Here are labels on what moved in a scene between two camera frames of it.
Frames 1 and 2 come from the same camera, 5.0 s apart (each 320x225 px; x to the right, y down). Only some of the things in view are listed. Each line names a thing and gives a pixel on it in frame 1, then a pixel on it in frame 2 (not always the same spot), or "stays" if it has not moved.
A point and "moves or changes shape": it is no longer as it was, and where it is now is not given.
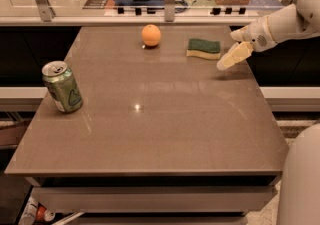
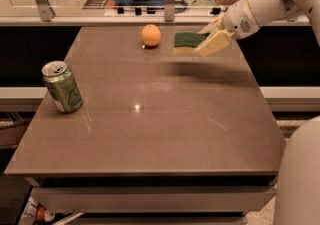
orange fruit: x=151 y=35 stays
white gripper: x=258 y=36 -> x=237 y=19
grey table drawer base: x=157 y=199 stays
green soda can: x=62 y=85 stays
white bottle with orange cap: x=35 y=212 stays
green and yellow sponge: x=204 y=48 moves or changes shape
